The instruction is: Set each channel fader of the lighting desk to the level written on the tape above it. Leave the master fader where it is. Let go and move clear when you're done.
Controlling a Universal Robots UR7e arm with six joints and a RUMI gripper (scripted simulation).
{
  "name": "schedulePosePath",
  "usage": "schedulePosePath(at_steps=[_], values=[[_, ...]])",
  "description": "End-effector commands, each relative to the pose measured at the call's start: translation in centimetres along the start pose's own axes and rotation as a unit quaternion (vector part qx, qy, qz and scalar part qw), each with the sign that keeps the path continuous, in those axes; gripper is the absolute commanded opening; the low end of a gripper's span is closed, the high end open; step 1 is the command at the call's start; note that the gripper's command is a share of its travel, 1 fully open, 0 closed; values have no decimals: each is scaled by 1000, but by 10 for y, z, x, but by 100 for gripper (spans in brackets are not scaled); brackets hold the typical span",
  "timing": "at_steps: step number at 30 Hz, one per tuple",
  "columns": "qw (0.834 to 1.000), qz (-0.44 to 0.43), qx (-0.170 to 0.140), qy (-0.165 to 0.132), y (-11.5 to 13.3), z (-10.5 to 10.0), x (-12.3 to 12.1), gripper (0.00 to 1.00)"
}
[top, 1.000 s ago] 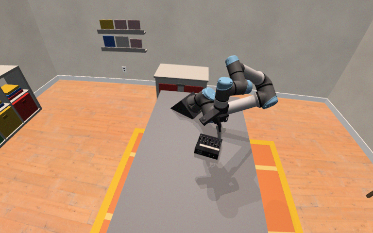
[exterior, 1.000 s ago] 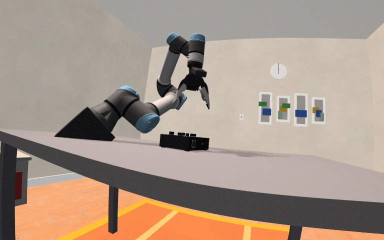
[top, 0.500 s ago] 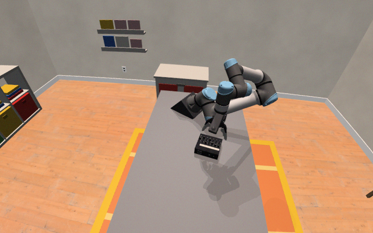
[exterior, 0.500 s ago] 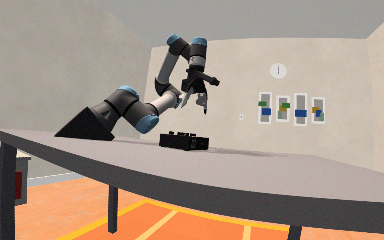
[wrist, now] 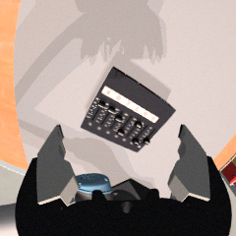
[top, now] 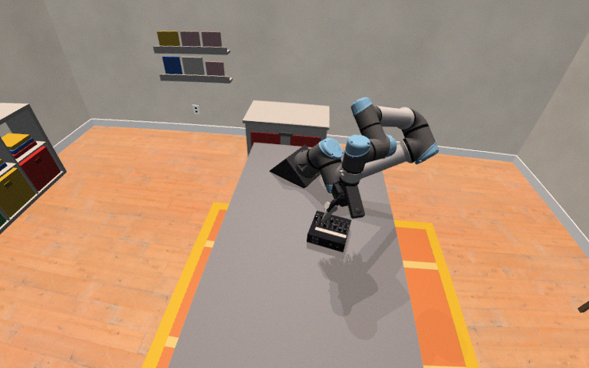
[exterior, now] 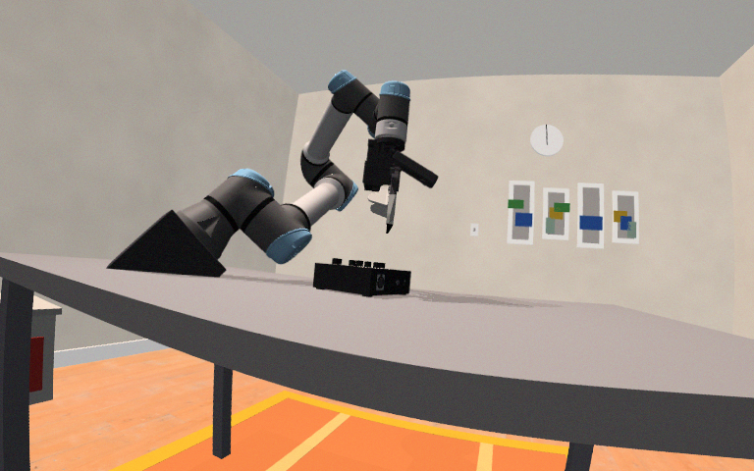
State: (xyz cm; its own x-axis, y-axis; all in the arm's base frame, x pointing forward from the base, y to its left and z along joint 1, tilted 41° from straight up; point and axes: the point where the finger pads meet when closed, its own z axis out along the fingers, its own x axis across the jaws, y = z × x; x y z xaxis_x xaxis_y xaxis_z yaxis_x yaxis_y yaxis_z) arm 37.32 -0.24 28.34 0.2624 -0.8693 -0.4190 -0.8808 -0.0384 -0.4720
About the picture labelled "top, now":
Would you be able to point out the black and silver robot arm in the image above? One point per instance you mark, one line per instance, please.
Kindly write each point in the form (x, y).
(362, 159)

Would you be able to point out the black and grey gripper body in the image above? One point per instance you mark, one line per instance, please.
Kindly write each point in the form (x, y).
(338, 191)

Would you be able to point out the black lighting desk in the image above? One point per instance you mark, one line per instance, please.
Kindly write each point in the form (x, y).
(329, 234)

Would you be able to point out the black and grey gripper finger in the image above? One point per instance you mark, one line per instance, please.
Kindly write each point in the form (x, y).
(330, 208)

